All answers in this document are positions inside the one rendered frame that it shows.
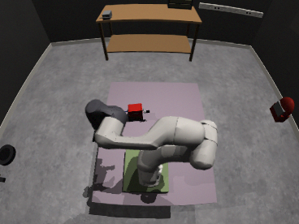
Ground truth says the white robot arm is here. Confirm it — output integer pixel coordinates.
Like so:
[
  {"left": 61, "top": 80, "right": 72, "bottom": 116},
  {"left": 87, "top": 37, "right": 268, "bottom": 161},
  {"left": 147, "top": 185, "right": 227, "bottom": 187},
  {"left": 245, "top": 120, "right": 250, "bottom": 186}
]
[{"left": 85, "top": 99, "right": 218, "bottom": 187}]

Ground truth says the red pencil sharpener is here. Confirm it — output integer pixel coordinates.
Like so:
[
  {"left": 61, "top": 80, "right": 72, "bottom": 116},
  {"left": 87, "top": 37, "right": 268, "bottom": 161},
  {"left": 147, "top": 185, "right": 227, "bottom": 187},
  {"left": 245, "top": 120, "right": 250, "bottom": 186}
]
[{"left": 128, "top": 103, "right": 150, "bottom": 122}]

